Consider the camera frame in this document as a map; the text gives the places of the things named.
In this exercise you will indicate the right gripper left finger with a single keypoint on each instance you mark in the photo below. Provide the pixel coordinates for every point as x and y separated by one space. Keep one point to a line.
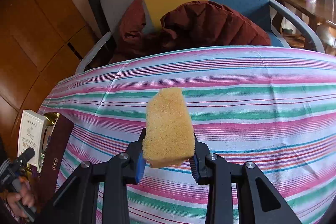
136 164

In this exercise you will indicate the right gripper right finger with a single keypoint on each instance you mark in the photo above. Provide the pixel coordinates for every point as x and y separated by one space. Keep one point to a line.
200 172

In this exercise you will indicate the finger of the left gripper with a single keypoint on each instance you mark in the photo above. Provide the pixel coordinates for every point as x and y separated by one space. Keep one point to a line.
26 156

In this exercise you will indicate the black rolled mat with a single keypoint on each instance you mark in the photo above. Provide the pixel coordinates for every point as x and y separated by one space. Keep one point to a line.
99 16

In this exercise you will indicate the person's left hand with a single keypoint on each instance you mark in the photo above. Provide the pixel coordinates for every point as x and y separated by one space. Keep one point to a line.
25 196

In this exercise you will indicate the white tall carton box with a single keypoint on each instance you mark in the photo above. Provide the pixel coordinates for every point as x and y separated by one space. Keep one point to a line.
31 133

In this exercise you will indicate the dark red jacket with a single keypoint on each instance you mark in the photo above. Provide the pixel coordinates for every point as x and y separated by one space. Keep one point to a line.
191 25

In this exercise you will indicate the wooden side desk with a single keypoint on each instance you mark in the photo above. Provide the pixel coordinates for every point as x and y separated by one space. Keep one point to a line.
319 21

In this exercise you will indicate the wooden wardrobe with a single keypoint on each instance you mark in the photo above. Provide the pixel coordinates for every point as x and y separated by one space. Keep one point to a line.
42 42

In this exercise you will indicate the yellow sponge piece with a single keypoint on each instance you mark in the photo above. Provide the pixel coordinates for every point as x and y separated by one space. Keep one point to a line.
169 136

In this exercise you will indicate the gold tin box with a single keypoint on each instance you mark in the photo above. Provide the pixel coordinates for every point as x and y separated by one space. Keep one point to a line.
43 179

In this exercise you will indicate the striped pink green tablecloth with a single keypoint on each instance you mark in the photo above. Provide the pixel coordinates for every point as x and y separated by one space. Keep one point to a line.
269 105

